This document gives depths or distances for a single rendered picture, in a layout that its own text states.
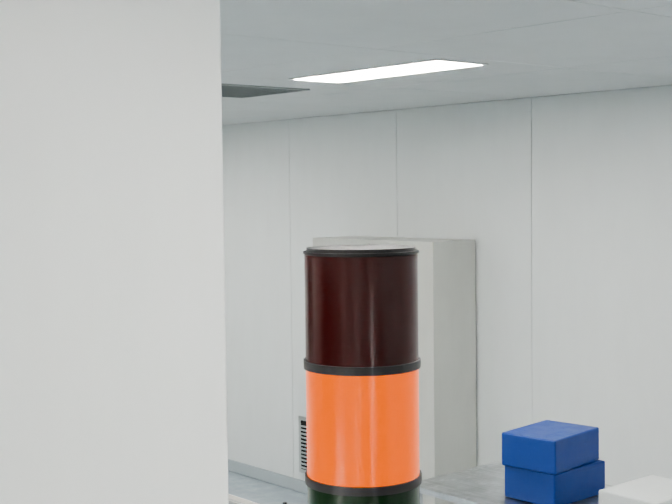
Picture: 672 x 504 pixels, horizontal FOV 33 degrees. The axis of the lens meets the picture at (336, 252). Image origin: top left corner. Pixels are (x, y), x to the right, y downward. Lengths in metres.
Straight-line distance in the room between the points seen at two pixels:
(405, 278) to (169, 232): 1.64
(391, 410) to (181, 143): 1.66
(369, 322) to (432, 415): 6.97
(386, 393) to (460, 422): 7.14
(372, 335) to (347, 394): 0.03
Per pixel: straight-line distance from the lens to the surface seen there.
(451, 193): 7.75
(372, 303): 0.47
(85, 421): 2.05
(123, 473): 2.10
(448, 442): 7.56
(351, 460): 0.48
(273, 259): 9.23
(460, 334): 7.53
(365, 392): 0.47
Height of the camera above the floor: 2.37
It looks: 3 degrees down
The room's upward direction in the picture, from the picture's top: 1 degrees counter-clockwise
